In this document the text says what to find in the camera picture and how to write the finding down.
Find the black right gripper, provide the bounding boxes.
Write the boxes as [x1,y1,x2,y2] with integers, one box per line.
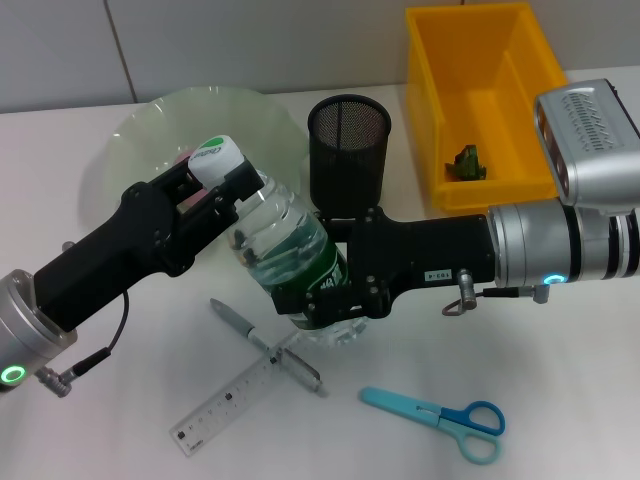
[272,205,501,330]

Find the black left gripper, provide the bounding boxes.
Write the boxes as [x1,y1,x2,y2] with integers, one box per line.
[33,159,265,332]

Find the pink peach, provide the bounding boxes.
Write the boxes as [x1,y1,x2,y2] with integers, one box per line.
[172,152,212,212]

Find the clear green-label water bottle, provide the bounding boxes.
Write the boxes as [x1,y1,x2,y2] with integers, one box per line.
[189,133,371,349]

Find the green wavy glass fruit plate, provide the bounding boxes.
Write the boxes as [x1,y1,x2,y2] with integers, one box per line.
[82,85,310,261]

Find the grey pen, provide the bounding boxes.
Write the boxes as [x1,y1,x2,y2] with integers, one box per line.
[208,298,329,400]

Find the black mesh pen holder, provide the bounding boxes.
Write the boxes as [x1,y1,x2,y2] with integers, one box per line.
[306,95,392,221]

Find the blue scissors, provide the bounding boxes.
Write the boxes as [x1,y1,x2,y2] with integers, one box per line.
[358,385,506,466]

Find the transparent plastic ruler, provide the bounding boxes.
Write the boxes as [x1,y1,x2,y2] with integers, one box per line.
[168,327,332,459]

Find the yellow plastic bin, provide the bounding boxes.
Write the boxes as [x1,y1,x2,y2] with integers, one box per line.
[403,1,569,214]

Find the right gripper cable with plugs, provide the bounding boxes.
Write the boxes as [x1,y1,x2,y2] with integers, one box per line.
[440,267,554,317]

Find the gripper cable with plugs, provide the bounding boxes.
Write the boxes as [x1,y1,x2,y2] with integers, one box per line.
[440,267,554,317]
[38,240,131,397]

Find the left gripper cable with plugs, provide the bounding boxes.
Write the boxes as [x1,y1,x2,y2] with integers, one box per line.
[38,240,131,397]

